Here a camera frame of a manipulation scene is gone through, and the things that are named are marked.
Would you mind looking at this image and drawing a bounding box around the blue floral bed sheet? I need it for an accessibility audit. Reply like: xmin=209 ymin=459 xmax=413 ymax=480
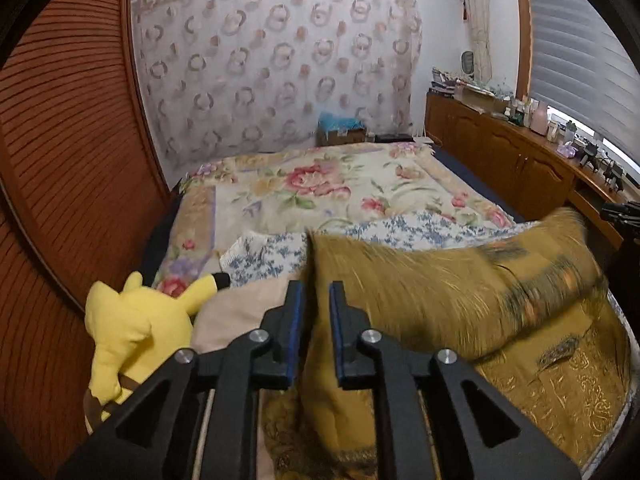
xmin=219 ymin=210 xmax=541 ymax=286

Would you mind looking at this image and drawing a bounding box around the wooden slatted wardrobe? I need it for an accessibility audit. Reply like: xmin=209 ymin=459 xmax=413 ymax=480
xmin=0 ymin=0 xmax=176 ymax=466

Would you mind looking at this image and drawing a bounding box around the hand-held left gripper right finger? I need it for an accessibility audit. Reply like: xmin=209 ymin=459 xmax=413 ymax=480
xmin=328 ymin=281 xmax=583 ymax=480

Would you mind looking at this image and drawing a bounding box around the circle patterned sheer curtain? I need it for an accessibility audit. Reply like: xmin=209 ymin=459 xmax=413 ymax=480
xmin=131 ymin=0 xmax=423 ymax=173

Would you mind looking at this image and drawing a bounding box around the open cardboard box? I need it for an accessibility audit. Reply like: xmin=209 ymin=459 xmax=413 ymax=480
xmin=462 ymin=82 xmax=508 ymax=113

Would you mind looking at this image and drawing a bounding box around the cardboard box with blue bag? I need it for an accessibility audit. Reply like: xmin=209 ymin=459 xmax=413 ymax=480
xmin=317 ymin=112 xmax=366 ymax=147

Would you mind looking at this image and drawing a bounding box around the wooden sideboard cabinet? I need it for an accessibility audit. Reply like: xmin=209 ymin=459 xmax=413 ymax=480
xmin=425 ymin=91 xmax=640 ymax=251

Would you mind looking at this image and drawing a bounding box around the golden patterned garment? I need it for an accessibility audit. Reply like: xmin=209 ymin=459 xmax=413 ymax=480
xmin=262 ymin=207 xmax=632 ymax=480

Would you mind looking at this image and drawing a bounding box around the pink floral blanket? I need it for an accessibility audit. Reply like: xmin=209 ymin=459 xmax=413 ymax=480
xmin=152 ymin=141 xmax=516 ymax=301

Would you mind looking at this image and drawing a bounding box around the beige cloth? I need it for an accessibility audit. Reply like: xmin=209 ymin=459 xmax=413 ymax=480
xmin=190 ymin=277 xmax=303 ymax=356

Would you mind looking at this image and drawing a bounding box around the tied beige curtain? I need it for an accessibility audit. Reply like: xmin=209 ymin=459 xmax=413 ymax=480
xmin=457 ymin=0 xmax=496 ymax=81

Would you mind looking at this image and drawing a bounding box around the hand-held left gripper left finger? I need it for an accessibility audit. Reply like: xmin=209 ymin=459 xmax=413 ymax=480
xmin=57 ymin=280 xmax=307 ymax=480

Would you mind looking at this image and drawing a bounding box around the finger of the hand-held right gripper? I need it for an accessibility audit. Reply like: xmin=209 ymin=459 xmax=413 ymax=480
xmin=600 ymin=201 xmax=640 ymax=228

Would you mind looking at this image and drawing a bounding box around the pink bottle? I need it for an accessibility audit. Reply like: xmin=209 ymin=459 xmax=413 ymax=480
xmin=531 ymin=101 xmax=550 ymax=136

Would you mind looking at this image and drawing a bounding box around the yellow plush toy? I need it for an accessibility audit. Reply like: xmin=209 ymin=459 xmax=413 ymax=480
xmin=82 ymin=271 xmax=231 ymax=436

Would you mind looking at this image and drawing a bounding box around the grey window blind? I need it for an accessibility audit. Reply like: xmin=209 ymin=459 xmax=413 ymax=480
xmin=525 ymin=0 xmax=640 ymax=161

